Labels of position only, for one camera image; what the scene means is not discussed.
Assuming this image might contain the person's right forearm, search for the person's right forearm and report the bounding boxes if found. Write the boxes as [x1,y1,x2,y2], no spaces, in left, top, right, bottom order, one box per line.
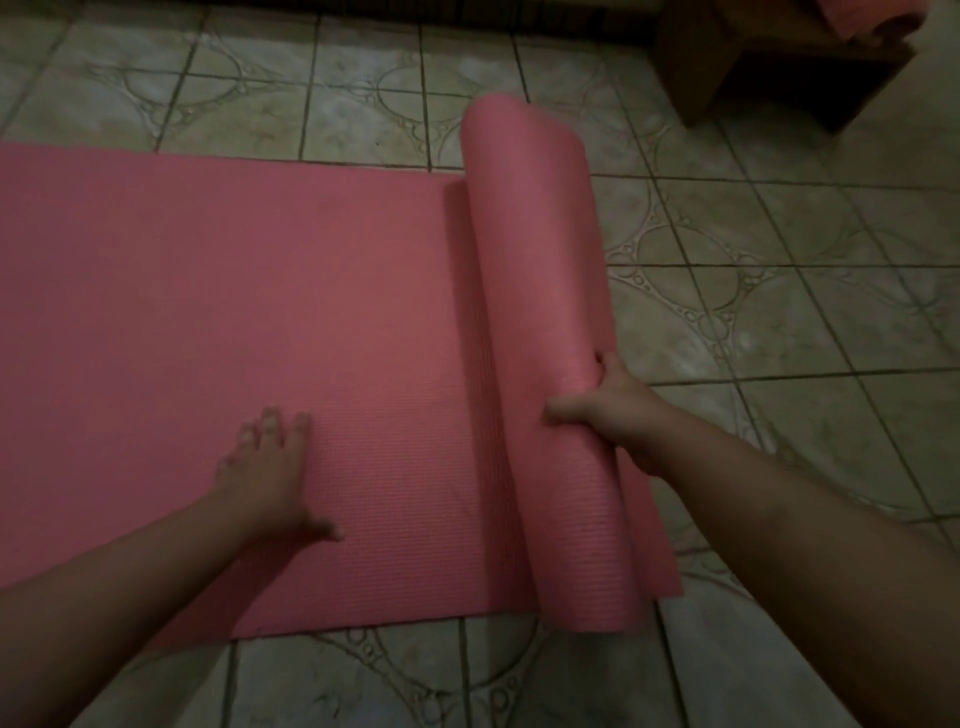
[645,408,960,728]

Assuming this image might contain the pink yoga mat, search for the pink yoga mat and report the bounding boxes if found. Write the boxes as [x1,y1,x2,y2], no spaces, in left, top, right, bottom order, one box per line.
[0,93,685,652]

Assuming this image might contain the pink cloth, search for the pink cloth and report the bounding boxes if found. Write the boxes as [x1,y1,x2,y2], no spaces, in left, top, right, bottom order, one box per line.
[816,0,928,43]

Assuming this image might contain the person's left hand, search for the person's left hand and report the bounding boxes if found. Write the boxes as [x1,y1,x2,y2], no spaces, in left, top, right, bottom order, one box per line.
[213,407,346,543]

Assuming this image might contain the person's left forearm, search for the person's left forearm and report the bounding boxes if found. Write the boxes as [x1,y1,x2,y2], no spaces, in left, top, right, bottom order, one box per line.
[0,487,260,728]

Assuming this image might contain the person's right hand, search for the person's right hand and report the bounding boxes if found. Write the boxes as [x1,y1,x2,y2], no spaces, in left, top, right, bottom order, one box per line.
[543,350,680,478]

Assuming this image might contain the brown wooden stool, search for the brown wooden stool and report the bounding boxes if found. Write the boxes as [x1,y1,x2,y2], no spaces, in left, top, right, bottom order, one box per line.
[651,0,919,135]

